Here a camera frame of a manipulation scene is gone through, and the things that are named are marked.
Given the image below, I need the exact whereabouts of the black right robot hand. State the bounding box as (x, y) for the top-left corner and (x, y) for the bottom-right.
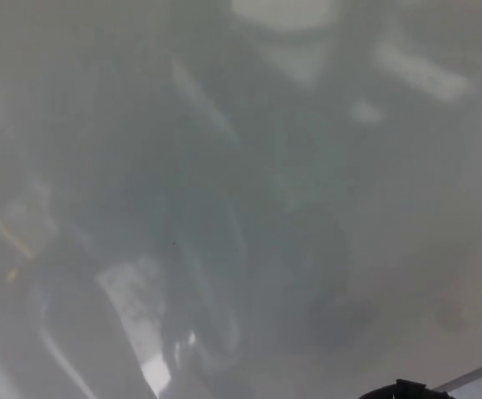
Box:
(358, 377), (449, 399)

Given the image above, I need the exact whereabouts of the white whiteboard with grey frame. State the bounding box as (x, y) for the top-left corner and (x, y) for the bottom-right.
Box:
(0, 0), (482, 399)

